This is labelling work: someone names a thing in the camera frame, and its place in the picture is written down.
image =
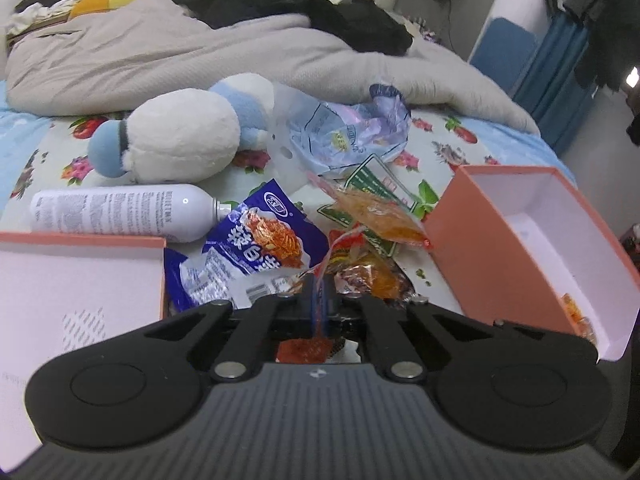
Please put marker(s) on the clear red seasoning packet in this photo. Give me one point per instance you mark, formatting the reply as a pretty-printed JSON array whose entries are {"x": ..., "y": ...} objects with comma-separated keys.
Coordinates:
[{"x": 310, "y": 350}]

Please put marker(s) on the dark hanging clothes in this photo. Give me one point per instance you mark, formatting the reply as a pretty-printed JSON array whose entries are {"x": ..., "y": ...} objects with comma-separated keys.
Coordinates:
[{"x": 610, "y": 20}]

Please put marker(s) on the blue noodle snack bag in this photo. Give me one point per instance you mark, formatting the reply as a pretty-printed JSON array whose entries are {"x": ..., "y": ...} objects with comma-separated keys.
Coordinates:
[{"x": 265, "y": 235}]

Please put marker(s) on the deep orange cardboard box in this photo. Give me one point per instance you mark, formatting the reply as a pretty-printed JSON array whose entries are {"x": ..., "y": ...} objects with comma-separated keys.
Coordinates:
[{"x": 465, "y": 240}]

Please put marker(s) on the clear blue plastic bag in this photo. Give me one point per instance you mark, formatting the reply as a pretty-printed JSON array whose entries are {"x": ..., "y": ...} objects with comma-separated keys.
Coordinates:
[{"x": 345, "y": 135}]

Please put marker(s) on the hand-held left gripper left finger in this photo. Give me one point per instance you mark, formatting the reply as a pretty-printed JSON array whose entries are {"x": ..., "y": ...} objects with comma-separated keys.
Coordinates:
[{"x": 300, "y": 307}]

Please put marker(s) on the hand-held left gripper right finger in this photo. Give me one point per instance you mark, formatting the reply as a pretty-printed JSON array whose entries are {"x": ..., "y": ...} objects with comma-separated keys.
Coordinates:
[{"x": 345, "y": 310}]

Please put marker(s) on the grey duvet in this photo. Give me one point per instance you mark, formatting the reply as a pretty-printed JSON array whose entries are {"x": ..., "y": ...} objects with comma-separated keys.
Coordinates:
[{"x": 200, "y": 60}]

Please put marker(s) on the black clothes heap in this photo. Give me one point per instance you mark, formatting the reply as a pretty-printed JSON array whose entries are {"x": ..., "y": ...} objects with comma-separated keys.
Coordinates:
[{"x": 280, "y": 0}]

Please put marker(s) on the shallow orange box lid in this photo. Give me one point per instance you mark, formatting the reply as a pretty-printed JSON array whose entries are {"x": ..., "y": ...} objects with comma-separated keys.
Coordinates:
[{"x": 75, "y": 285}]

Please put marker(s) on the blue curtain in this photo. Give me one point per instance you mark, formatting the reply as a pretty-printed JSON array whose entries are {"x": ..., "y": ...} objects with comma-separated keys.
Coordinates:
[{"x": 555, "y": 85}]

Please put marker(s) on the small orange snack packet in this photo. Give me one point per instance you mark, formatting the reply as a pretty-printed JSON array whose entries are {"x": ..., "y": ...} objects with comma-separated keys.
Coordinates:
[{"x": 370, "y": 275}]

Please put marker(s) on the clear orange spicy strip packet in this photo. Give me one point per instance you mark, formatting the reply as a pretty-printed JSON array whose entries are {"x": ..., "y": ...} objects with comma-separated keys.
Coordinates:
[{"x": 380, "y": 215}]

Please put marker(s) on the white spray bottle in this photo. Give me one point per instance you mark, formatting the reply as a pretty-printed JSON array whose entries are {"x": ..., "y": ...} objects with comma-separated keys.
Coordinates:
[{"x": 115, "y": 212}]

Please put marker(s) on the blue padded chair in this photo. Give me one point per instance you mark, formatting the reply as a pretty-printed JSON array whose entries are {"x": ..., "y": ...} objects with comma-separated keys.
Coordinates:
[{"x": 502, "y": 55}]

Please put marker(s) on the heap of folded clothes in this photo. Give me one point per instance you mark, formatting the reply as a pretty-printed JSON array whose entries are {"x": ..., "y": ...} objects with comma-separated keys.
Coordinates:
[{"x": 40, "y": 7}]

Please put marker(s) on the white and blue plush toy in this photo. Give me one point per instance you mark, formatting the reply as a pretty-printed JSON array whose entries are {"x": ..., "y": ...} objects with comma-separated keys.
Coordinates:
[{"x": 180, "y": 130}]

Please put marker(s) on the green white snack bag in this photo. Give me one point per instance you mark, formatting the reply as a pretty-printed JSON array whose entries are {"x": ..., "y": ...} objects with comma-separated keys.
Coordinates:
[{"x": 385, "y": 180}]

